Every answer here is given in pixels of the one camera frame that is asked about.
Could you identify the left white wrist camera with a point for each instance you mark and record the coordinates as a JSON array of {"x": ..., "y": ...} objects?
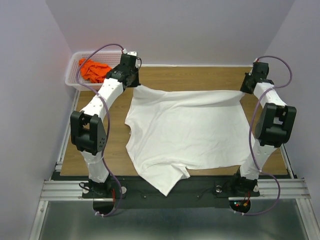
[{"x": 131, "y": 53}]

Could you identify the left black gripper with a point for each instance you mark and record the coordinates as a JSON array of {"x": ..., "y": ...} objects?
[{"x": 136, "y": 83}]

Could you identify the white t-shirt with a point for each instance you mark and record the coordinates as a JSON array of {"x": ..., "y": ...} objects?
[{"x": 172, "y": 132}]

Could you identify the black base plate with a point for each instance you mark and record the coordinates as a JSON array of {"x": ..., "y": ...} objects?
[{"x": 132, "y": 192}]

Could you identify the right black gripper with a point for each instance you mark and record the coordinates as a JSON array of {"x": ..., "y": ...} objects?
[{"x": 244, "y": 88}]

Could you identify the aluminium frame rail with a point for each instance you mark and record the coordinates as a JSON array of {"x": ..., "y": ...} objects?
[{"x": 54, "y": 216}]

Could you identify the white plastic laundry basket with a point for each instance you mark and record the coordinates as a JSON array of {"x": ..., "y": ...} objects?
[{"x": 109, "y": 57}]

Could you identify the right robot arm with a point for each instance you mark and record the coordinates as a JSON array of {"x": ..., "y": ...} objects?
[{"x": 273, "y": 128}]

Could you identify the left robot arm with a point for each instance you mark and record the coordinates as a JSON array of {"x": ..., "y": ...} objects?
[{"x": 87, "y": 130}]

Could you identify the orange t-shirt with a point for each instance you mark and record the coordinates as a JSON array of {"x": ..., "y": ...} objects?
[{"x": 94, "y": 72}]

